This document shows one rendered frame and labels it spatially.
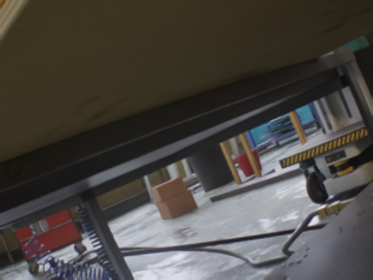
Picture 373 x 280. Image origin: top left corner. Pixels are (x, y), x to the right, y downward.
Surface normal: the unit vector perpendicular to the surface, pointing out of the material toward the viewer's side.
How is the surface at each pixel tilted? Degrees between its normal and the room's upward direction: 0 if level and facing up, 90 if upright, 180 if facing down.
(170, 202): 90
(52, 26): 180
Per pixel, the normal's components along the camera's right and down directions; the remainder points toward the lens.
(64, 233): 0.31, -0.16
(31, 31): 0.40, 0.91
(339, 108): -0.66, 0.27
